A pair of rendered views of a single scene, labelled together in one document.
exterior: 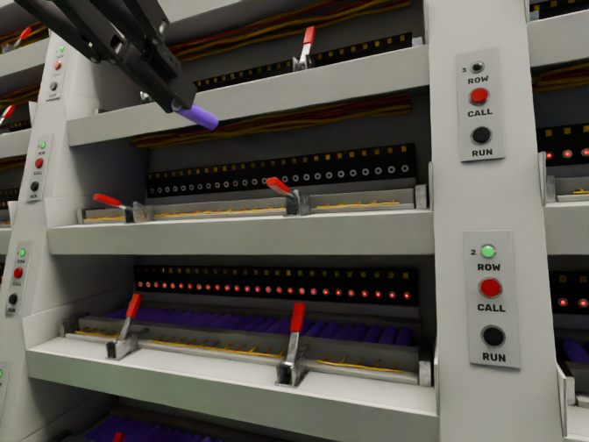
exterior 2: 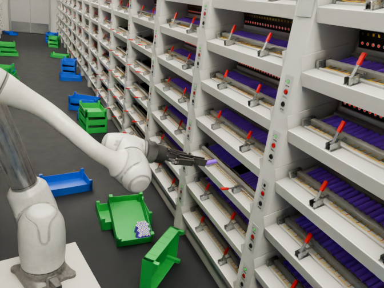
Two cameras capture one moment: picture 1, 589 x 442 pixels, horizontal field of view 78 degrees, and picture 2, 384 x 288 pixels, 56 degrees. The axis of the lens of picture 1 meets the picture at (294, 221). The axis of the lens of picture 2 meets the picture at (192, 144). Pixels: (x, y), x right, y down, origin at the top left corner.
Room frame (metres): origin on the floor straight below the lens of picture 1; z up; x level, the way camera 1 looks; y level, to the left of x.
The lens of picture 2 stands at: (-0.75, -0.73, 1.27)
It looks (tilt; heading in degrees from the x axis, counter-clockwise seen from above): 21 degrees down; 40
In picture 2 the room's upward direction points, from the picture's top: 8 degrees clockwise
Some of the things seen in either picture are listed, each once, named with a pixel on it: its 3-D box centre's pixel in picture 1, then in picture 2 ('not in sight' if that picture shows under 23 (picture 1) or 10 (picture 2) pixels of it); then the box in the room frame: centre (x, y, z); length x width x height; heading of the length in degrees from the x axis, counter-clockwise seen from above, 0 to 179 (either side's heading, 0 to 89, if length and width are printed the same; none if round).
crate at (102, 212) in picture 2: not in sight; (123, 212); (0.45, 0.75, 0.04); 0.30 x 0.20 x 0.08; 156
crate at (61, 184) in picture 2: not in sight; (66, 182); (0.36, 1.27, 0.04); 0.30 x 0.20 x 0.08; 166
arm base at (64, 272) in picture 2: not in sight; (45, 270); (-0.25, 0.31, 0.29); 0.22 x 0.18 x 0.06; 87
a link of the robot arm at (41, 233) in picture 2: not in sight; (42, 234); (-0.25, 0.34, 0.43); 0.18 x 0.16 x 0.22; 70
